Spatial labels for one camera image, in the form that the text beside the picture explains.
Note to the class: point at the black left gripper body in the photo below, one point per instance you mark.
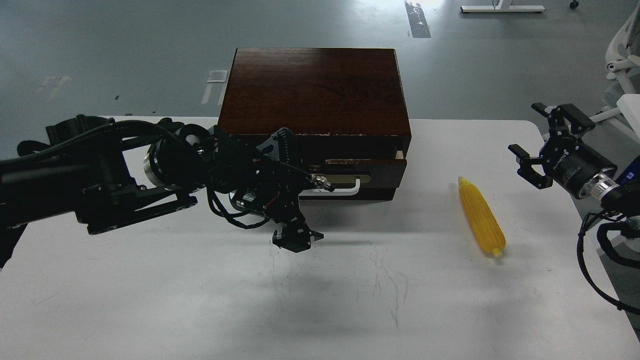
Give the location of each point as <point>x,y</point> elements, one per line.
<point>248,185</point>

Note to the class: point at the dark wooden drawer cabinet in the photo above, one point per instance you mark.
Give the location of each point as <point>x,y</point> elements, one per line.
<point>340,102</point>

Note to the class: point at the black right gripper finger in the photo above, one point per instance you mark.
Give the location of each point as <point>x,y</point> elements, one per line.
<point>565,121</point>
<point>526,168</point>

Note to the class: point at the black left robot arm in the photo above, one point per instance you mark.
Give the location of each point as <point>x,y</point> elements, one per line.
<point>112,174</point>

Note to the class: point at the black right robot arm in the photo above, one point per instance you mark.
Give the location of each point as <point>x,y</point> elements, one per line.
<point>614,198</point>

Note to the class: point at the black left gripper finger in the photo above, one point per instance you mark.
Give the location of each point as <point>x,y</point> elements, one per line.
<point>293,233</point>

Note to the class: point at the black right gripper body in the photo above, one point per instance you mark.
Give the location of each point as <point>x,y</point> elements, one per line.
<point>573,164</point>

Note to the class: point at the white desk base bar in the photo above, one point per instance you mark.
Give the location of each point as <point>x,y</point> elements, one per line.
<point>503,6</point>

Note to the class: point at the white office chair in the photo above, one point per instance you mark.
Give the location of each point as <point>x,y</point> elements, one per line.
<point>622,66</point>

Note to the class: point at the yellow corn cob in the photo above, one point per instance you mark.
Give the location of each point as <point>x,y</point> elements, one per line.
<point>484,226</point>

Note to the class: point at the dark drawer with white handle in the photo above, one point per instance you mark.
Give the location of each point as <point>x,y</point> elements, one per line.
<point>360,179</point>

